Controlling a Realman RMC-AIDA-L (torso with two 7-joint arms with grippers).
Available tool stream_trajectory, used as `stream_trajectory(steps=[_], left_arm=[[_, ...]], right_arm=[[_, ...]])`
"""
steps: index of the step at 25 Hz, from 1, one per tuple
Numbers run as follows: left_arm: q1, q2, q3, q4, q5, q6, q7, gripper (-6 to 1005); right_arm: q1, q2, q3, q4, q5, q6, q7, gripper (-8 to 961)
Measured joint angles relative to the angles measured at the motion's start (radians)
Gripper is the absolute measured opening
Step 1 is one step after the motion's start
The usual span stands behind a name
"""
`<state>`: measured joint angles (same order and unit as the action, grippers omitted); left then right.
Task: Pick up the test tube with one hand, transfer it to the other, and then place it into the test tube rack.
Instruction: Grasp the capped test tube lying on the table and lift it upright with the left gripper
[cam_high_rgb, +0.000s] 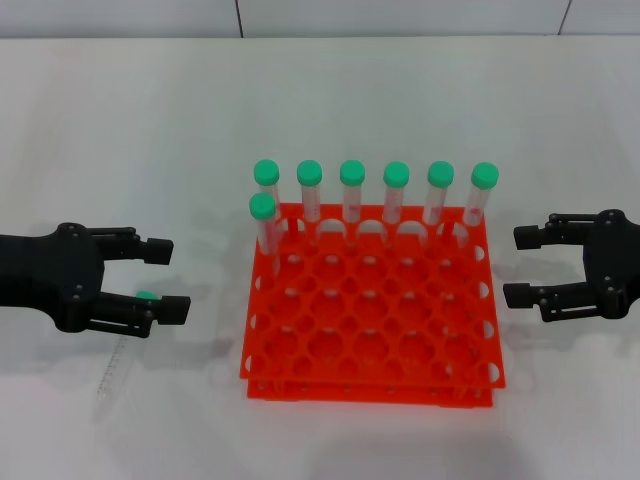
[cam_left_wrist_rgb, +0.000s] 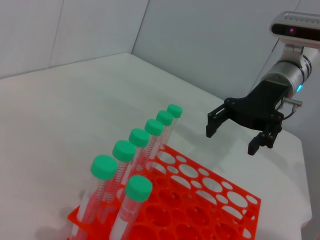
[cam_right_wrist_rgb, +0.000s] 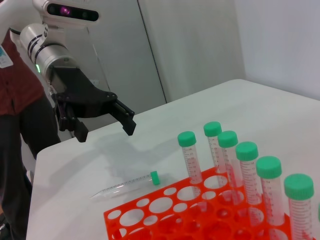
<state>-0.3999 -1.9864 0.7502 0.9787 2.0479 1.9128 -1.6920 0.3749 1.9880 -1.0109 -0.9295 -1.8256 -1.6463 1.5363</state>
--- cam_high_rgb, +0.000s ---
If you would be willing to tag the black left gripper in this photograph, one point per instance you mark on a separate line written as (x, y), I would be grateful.
(60, 275)

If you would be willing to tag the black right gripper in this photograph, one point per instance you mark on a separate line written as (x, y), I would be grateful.
(615, 265)

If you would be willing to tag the clear test tube green cap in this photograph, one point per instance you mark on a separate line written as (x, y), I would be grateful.
(262, 206)
(352, 172)
(310, 172)
(485, 175)
(112, 367)
(440, 172)
(266, 171)
(396, 173)

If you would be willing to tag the orange test tube rack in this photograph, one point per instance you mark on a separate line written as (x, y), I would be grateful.
(370, 320)

